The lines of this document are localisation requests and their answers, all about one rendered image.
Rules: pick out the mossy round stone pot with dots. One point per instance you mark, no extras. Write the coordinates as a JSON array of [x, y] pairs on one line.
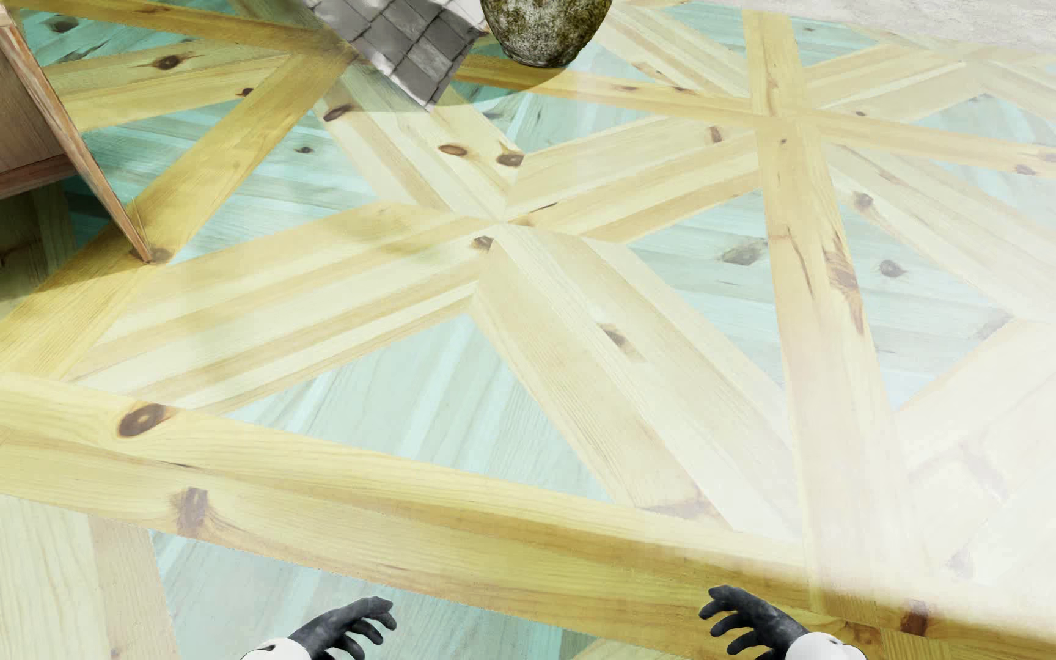
[[544, 30]]

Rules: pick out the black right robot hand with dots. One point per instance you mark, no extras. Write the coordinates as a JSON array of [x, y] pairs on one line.
[[757, 618]]

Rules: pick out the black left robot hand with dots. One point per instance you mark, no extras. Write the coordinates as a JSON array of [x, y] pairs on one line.
[[337, 625]]

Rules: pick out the wooden cabinet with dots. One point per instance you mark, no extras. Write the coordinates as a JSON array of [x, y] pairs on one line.
[[5, 110]]

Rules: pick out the grey tiled box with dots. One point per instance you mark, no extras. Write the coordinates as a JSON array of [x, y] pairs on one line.
[[400, 46]]

